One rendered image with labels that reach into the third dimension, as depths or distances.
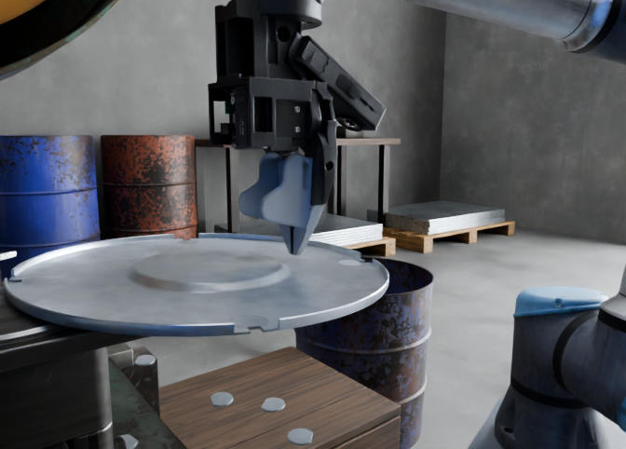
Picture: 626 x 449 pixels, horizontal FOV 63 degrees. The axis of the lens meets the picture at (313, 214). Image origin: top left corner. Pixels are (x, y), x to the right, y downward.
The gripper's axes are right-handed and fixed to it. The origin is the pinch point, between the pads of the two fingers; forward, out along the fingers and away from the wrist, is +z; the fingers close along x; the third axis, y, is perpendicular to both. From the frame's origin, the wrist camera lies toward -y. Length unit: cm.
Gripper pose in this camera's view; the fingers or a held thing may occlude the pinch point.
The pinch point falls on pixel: (301, 239)
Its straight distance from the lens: 47.0
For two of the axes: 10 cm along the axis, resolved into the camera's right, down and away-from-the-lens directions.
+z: 0.0, 9.9, 1.6
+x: 6.0, 1.2, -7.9
